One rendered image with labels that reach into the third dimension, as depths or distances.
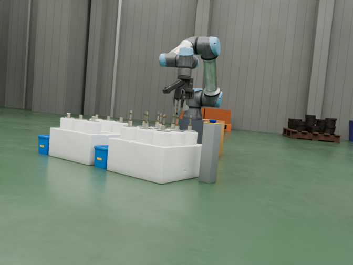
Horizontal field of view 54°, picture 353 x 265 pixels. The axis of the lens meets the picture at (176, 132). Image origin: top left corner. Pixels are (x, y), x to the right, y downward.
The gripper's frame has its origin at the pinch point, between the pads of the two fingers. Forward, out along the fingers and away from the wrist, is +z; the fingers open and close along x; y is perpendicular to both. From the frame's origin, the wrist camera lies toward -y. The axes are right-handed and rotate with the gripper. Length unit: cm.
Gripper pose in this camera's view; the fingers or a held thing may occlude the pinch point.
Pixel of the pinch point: (177, 113)
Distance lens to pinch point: 186.4
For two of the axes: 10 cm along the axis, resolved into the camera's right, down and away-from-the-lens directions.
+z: -0.9, 9.9, 0.7
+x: -5.2, -1.0, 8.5
